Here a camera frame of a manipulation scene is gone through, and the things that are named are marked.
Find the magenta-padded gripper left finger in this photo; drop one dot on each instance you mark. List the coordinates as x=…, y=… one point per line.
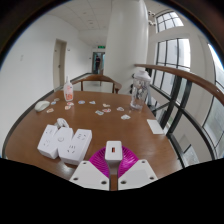
x=87, y=173

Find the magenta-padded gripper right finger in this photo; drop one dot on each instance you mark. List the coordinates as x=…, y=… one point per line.
x=138, y=173

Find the white charger block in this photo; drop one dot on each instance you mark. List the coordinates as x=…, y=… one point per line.
x=113, y=151

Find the white power strip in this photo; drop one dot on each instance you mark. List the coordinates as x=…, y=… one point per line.
x=76, y=146
x=46, y=141
x=63, y=137

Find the white paper card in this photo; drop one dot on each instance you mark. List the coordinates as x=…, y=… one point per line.
x=155, y=126

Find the small sticker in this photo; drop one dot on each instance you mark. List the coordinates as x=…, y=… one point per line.
x=56, y=99
x=120, y=109
x=81, y=102
x=53, y=103
x=67, y=107
x=106, y=110
x=99, y=112
x=50, y=110
x=70, y=103
x=92, y=102
x=106, y=105
x=125, y=117

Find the white computer mouse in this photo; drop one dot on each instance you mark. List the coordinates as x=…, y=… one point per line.
x=42, y=106

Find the white spray bottle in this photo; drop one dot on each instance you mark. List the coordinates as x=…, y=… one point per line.
x=68, y=91

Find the wooden chair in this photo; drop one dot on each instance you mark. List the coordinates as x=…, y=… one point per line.
x=96, y=78

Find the large side window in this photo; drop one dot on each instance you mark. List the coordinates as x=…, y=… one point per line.
x=215, y=110

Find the wood-topped black railing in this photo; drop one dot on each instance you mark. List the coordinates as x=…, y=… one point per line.
x=186, y=78

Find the person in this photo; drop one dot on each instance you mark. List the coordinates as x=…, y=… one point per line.
x=97, y=63

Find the glass double door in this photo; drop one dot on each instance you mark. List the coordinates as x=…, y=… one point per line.
x=98, y=62

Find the beige side door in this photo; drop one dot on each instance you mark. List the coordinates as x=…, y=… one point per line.
x=59, y=63

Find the tall black-framed window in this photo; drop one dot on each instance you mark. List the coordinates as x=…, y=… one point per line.
x=173, y=65

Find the green exit sign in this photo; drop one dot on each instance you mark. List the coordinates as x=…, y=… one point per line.
x=101, y=47

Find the arched window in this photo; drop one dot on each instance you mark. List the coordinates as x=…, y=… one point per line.
x=169, y=21

